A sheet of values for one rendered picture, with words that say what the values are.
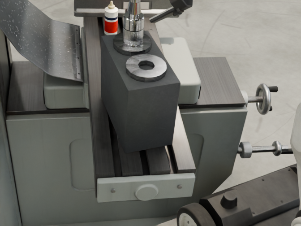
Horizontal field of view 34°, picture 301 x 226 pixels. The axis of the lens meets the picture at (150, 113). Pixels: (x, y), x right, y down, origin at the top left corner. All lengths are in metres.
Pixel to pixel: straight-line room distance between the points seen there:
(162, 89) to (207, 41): 2.39
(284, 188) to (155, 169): 0.66
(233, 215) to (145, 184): 0.48
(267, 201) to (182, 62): 0.52
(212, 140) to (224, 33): 1.89
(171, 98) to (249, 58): 2.26
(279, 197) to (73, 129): 0.69
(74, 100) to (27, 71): 0.26
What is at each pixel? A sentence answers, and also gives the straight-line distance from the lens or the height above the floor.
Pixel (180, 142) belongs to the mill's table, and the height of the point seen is 0.97.
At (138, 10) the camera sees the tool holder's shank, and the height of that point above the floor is 1.25.
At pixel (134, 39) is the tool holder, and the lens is 1.13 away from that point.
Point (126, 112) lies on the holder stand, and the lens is 1.07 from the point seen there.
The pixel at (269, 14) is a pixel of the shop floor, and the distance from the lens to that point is 3.90.
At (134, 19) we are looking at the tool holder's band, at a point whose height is 1.23.
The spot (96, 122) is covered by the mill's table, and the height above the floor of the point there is 0.97.
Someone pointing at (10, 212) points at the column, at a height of 0.35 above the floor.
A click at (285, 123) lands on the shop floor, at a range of 2.86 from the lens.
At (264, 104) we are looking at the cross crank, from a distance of 1.83.
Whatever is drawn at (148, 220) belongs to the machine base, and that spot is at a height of 0.20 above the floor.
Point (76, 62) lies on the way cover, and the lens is 1.56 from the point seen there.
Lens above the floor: 1.78
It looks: 40 degrees down
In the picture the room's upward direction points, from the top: 5 degrees clockwise
